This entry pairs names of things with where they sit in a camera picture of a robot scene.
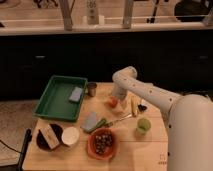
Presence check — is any black bar left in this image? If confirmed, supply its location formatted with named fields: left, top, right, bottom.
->
left=18, top=129, right=32, bottom=171

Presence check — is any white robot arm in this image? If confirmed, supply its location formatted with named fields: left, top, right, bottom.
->
left=112, top=66, right=213, bottom=171

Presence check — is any green plastic cup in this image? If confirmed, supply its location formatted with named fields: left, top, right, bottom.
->
left=137, top=118, right=151, bottom=134

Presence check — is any small metal cup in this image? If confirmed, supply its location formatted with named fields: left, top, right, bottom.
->
left=87, top=82, right=97, bottom=97

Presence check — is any small orange apple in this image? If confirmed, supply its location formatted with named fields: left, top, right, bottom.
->
left=107, top=96, right=118, bottom=108

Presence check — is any wooden block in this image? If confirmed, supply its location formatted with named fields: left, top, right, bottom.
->
left=41, top=125, right=60, bottom=149

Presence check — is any green plastic tray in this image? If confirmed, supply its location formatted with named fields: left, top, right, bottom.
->
left=34, top=75, right=87, bottom=122

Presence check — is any black spoon white handle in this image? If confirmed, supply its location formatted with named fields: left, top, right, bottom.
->
left=138, top=99, right=147, bottom=112

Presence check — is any white paper cup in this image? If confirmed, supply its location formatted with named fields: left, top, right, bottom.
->
left=62, top=127, right=80, bottom=146

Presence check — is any orange bowl with grapes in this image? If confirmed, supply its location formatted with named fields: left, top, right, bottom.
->
left=87, top=128, right=118, bottom=160

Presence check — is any dark brown bowl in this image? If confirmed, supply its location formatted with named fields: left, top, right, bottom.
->
left=36, top=124, right=63, bottom=151

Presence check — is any blue sponge in tray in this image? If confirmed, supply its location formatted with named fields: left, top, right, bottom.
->
left=69, top=87, right=83, bottom=102

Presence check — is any white remote device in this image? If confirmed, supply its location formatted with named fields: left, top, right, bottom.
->
left=86, top=0, right=99, bottom=25

